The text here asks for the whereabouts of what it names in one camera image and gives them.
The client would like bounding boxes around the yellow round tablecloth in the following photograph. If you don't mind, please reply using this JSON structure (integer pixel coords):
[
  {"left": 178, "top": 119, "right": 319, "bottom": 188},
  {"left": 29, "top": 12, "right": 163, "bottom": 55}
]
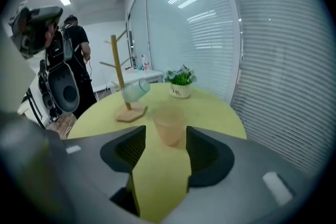
[{"left": 67, "top": 82, "right": 247, "bottom": 221}]

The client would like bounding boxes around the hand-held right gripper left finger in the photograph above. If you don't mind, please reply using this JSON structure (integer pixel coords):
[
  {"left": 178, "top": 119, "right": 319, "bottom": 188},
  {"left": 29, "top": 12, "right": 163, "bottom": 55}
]
[{"left": 61, "top": 125, "right": 146, "bottom": 218}]

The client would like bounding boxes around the person's white printed T-shirt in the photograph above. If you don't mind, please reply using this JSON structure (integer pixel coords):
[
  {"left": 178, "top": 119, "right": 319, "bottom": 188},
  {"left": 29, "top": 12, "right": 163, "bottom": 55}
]
[{"left": 0, "top": 18, "right": 37, "bottom": 116}]

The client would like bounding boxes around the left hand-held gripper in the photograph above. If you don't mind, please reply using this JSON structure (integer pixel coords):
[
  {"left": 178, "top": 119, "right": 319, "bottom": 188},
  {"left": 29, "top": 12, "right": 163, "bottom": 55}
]
[{"left": 9, "top": 5, "right": 64, "bottom": 60}]

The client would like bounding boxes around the person's left hand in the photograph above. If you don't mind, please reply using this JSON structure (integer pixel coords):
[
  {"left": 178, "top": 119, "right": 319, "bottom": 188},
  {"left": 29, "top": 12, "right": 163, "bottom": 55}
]
[{"left": 44, "top": 22, "right": 59, "bottom": 48}]

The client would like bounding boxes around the white rectangular table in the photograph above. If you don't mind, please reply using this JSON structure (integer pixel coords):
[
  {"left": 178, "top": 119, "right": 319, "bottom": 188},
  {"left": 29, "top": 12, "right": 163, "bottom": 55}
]
[{"left": 91, "top": 69, "right": 165, "bottom": 94}]

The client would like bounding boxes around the green translucent cup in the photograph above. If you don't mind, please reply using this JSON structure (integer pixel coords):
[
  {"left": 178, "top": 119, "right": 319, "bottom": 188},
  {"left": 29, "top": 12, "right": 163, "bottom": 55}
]
[{"left": 121, "top": 78, "right": 152, "bottom": 104}]

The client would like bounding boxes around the wooden cup tree stand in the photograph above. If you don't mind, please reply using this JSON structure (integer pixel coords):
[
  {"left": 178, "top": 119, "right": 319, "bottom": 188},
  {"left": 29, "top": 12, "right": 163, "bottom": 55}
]
[{"left": 99, "top": 29, "right": 149, "bottom": 123}]

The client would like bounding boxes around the orange translucent cup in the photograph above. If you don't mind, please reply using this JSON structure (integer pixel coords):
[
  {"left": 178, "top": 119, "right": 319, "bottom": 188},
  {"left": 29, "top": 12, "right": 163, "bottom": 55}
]
[{"left": 152, "top": 106, "right": 186, "bottom": 147}]

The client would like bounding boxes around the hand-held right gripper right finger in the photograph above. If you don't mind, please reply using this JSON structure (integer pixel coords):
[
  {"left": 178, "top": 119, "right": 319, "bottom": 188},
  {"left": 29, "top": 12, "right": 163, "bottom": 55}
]
[{"left": 157, "top": 125, "right": 317, "bottom": 224}]

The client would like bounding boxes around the white pot with flowers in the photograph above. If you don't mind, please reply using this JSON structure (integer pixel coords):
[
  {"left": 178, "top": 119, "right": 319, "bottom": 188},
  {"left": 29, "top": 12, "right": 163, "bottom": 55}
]
[{"left": 164, "top": 65, "right": 197, "bottom": 100}]

